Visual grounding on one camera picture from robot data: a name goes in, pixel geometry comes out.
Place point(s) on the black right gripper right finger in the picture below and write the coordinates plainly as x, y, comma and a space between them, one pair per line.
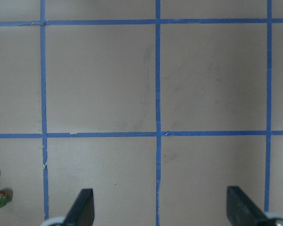
242, 211

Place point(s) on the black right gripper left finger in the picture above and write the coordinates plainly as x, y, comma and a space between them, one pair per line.
82, 211

